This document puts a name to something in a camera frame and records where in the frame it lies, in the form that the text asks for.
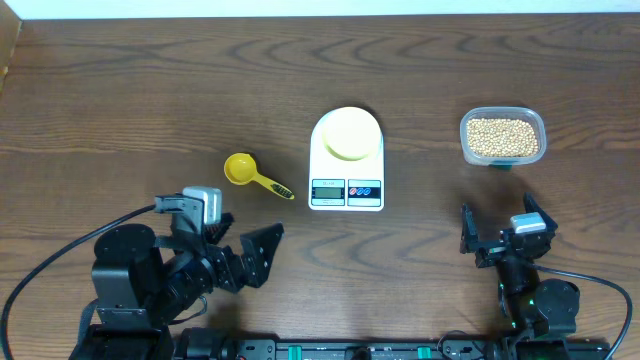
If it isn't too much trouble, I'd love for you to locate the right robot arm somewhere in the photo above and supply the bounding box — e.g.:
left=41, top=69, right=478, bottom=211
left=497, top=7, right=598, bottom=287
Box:
left=460, top=193, right=580, bottom=359

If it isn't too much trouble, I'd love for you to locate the brown cardboard edge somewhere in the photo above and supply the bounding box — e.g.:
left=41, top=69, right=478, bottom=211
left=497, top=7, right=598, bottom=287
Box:
left=0, top=0, right=22, bottom=86

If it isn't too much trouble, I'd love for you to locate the yellow plastic measuring scoop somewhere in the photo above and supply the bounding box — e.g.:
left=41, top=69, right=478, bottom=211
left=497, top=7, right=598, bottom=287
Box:
left=224, top=153, right=295, bottom=200

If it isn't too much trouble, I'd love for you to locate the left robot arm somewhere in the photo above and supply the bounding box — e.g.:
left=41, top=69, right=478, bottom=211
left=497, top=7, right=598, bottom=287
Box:
left=71, top=213, right=284, bottom=359

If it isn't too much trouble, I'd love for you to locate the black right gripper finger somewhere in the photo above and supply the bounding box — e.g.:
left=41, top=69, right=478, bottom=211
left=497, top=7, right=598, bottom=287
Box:
left=523, top=192, right=558, bottom=232
left=460, top=204, right=479, bottom=254

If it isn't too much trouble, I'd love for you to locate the yellow plastic bowl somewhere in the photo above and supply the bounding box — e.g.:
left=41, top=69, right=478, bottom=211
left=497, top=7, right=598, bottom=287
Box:
left=321, top=107, right=382, bottom=161

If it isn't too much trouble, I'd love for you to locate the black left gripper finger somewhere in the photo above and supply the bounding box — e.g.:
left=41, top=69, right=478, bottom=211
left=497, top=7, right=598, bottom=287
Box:
left=204, top=213, right=234, bottom=245
left=240, top=223, right=284, bottom=288

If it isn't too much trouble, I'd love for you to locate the white digital kitchen scale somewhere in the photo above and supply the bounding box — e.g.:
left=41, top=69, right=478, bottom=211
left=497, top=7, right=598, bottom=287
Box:
left=308, top=113, right=385, bottom=212

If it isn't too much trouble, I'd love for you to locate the soybeans pile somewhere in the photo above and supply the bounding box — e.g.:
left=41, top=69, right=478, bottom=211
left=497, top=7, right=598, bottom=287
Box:
left=466, top=118, right=540, bottom=157

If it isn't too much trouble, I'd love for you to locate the clear plastic container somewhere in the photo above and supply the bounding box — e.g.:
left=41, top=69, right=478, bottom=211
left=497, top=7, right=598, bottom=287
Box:
left=460, top=106, right=547, bottom=167

